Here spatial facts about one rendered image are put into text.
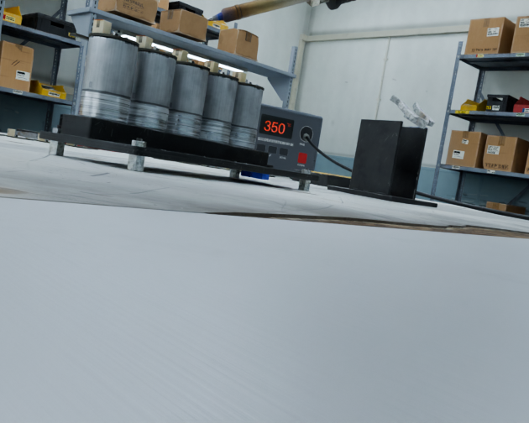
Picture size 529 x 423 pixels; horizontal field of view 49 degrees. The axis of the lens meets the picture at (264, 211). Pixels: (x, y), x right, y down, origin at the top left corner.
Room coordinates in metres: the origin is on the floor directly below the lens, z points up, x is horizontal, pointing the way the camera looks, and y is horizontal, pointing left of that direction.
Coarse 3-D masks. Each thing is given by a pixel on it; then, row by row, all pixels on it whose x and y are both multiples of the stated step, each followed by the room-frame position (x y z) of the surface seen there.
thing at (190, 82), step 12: (180, 72) 0.33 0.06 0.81; (192, 72) 0.34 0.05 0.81; (204, 72) 0.34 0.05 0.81; (180, 84) 0.33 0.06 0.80; (192, 84) 0.34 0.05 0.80; (204, 84) 0.34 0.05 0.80; (180, 96) 0.33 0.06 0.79; (192, 96) 0.34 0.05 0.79; (204, 96) 0.34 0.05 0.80; (180, 108) 0.33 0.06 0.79; (192, 108) 0.34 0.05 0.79; (168, 120) 0.34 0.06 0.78; (180, 120) 0.33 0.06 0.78; (192, 120) 0.34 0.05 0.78; (168, 132) 0.34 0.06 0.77; (180, 132) 0.33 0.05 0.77; (192, 132) 0.34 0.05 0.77
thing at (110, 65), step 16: (96, 48) 0.29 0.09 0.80; (112, 48) 0.29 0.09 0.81; (128, 48) 0.29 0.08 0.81; (96, 64) 0.29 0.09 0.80; (112, 64) 0.29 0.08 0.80; (128, 64) 0.29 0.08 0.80; (96, 80) 0.29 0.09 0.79; (112, 80) 0.29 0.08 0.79; (128, 80) 0.30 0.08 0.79; (96, 96) 0.29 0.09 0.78; (112, 96) 0.29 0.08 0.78; (128, 96) 0.30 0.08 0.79; (80, 112) 0.29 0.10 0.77; (96, 112) 0.29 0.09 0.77; (112, 112) 0.29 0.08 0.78; (128, 112) 0.30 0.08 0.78
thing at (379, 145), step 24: (384, 120) 0.50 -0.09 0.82; (432, 120) 0.50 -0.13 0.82; (360, 144) 0.52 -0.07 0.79; (384, 144) 0.49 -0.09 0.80; (408, 144) 0.52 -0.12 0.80; (360, 168) 0.51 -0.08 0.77; (384, 168) 0.49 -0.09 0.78; (408, 168) 0.51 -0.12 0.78; (360, 192) 0.49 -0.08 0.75; (384, 192) 0.49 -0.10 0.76; (408, 192) 0.51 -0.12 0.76
